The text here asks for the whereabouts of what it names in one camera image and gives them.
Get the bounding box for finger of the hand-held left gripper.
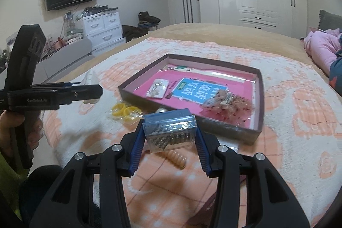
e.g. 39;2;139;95
33;81;81;90
57;84;103;106

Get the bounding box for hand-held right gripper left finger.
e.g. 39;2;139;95
29;118;146;228

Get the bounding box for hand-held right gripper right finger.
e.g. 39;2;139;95
194;127;312;228

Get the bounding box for white hair claw clip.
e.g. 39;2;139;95
80;70;100;106

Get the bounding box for peach spiral hair tie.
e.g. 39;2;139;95
165;150;187;170

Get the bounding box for yellow bracelets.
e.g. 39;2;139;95
111;102;143;124

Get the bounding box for clear plastic bead box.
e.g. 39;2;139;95
142;108;198;154

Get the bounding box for shallow brown cardboard box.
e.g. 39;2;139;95
118;53;265;146

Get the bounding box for person's left forearm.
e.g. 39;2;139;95
0;150;25;221

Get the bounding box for clear red-dotted jewelry bag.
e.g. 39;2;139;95
202;88;253;125

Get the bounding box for person's left hand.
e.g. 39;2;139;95
0;110;44;164

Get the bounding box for grey padded bench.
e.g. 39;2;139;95
33;38;96;85

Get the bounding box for blue printed booklet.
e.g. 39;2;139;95
171;78;228;107

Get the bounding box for small clear earring bag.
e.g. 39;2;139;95
146;78;170;98

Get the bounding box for cluttered small shelf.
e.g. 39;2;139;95
62;12;86;45

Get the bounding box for white drawer cabinet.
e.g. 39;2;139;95
81;7;127;56

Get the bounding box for dark bag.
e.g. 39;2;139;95
122;25;149;43

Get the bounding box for white and peach printed blanket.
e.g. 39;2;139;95
42;37;342;228

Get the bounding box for dark clothes pile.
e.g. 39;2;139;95
137;11;161;29

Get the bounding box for bed with tan cover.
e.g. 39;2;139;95
89;22;334;71

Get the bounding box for pink quilt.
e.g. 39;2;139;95
304;29;342;77

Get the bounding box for grey pillow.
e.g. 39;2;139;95
317;9;342;31

